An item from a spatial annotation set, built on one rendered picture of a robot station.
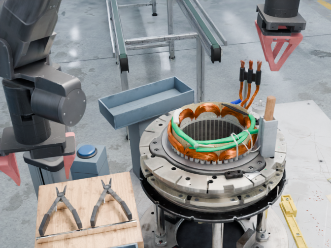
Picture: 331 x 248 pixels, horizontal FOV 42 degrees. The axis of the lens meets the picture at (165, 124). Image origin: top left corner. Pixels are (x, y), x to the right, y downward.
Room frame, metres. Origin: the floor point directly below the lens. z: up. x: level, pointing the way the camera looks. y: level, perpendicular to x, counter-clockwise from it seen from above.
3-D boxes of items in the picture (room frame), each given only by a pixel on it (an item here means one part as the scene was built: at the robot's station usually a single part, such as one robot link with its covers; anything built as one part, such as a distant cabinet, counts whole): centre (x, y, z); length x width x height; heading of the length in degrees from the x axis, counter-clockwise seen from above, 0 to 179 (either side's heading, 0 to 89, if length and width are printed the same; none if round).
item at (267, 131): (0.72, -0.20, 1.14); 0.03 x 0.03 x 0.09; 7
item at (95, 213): (0.58, 0.14, 1.09); 0.04 x 0.01 x 0.02; 174
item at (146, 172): (0.76, 0.05, 1.06); 0.08 x 0.02 x 0.01; 7
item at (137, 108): (1.06, 0.05, 0.92); 0.25 x 0.11 x 0.28; 118
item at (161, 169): (0.78, -0.10, 1.09); 0.32 x 0.32 x 0.01
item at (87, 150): (0.85, 0.19, 1.04); 0.04 x 0.04 x 0.01
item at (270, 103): (0.72, -0.20, 1.20); 0.02 x 0.02 x 0.06
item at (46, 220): (0.56, 0.23, 1.09); 0.04 x 0.01 x 0.02; 174
